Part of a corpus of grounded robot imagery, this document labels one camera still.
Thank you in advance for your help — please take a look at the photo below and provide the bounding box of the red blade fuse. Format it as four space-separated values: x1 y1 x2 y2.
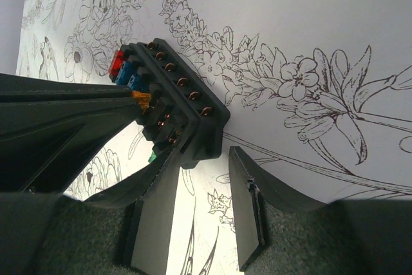
109 50 124 76

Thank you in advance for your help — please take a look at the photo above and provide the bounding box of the floral printed table mat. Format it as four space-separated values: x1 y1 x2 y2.
17 0 411 274

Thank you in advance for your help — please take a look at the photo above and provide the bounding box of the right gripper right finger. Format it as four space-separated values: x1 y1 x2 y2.
229 146 325 272

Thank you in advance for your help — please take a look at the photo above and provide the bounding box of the black fuse box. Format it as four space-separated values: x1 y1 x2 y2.
118 38 230 169

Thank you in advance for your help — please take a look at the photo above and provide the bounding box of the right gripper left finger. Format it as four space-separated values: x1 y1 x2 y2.
84 147 180 274

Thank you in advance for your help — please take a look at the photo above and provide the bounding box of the blue blade fuse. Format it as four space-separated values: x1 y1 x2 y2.
115 61 135 86
127 74 141 91

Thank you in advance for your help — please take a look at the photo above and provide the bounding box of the orange blade fuse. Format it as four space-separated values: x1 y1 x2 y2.
131 90 151 111

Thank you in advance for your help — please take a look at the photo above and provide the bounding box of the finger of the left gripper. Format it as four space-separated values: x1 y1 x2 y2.
1 73 131 102
1 97 141 193

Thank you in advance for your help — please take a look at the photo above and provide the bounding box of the green blade fuse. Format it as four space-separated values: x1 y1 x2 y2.
148 151 157 163

